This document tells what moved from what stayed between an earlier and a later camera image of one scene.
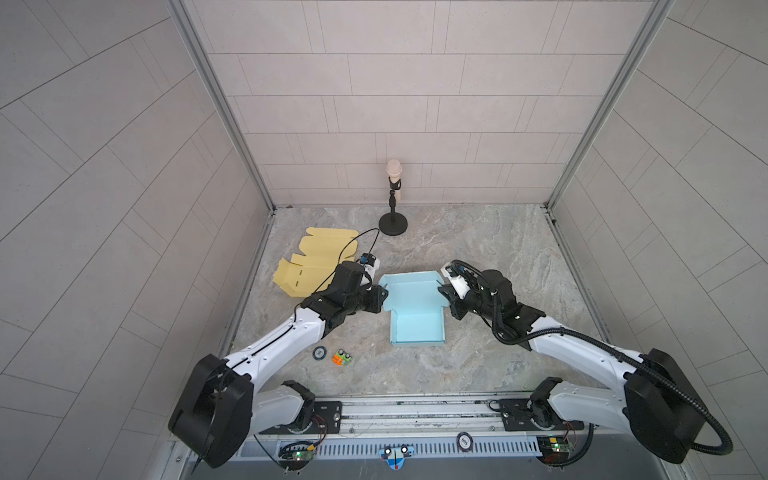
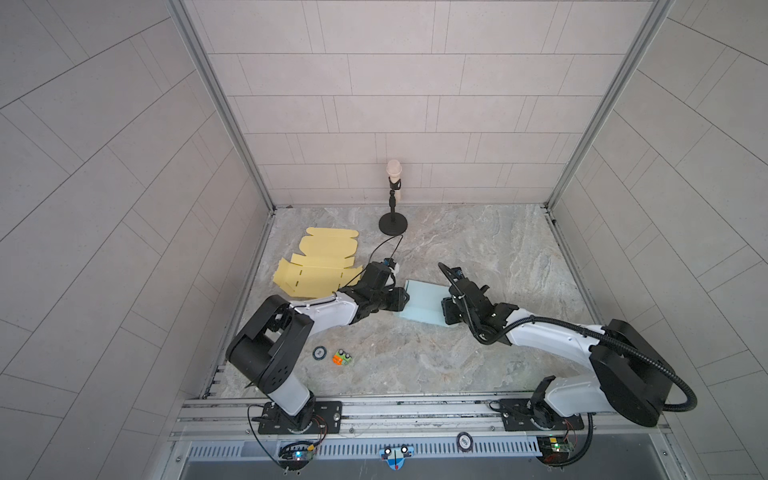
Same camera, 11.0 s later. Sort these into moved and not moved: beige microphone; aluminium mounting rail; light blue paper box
Moved: light blue paper box
Not moved: beige microphone; aluminium mounting rail
